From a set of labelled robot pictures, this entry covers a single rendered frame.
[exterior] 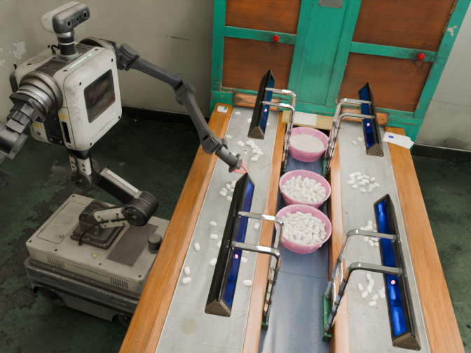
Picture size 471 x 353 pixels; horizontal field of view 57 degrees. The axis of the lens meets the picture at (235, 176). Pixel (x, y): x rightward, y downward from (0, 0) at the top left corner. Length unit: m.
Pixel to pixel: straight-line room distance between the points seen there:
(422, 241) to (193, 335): 1.13
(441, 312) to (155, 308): 1.11
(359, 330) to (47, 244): 1.55
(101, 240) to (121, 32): 2.04
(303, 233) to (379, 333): 0.55
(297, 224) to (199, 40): 2.05
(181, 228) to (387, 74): 1.56
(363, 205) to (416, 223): 0.26
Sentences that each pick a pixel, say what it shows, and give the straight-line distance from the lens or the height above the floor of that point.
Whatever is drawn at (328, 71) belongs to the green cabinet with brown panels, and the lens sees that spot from 2.75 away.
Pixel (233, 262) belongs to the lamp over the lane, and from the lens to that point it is 1.43.
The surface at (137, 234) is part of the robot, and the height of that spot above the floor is 0.48.
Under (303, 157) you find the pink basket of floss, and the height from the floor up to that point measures 0.71.
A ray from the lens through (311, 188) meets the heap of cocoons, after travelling 2.30.
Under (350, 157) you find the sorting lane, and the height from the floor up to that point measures 0.74.
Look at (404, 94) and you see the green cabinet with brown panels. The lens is 2.87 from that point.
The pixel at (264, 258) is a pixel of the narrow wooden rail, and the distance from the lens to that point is 1.88.
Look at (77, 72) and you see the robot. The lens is 1.73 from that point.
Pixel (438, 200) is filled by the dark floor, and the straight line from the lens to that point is 3.77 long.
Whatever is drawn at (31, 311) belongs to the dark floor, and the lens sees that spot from 2.79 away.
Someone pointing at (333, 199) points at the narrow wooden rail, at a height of 0.76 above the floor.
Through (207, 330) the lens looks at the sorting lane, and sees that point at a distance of 1.69.
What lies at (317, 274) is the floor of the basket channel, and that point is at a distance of 1.99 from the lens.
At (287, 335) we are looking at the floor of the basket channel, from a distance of 1.79.
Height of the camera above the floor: 2.19
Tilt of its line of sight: 39 degrees down
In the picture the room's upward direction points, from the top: 5 degrees clockwise
